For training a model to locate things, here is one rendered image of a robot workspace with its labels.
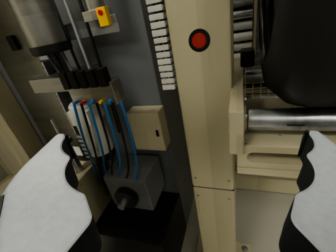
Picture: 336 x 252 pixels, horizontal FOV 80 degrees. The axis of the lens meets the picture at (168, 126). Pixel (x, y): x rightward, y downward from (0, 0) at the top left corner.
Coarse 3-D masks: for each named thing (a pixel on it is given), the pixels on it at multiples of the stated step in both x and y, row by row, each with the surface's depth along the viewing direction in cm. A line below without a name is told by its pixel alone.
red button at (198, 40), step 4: (196, 36) 42; (200, 36) 42; (204, 36) 42; (192, 40) 42; (196, 40) 42; (200, 40) 42; (204, 40) 42; (196, 44) 43; (200, 44) 42; (204, 44) 42
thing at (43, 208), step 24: (48, 144) 10; (24, 168) 8; (48, 168) 8; (72, 168) 9; (24, 192) 7; (48, 192) 7; (72, 192) 7; (0, 216) 7; (24, 216) 6; (48, 216) 6; (72, 216) 6; (0, 240) 6; (24, 240) 6; (48, 240) 6; (72, 240) 6; (96, 240) 7
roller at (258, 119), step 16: (256, 112) 40; (272, 112) 39; (288, 112) 38; (304, 112) 37; (320, 112) 37; (256, 128) 41; (272, 128) 40; (288, 128) 39; (304, 128) 38; (320, 128) 37
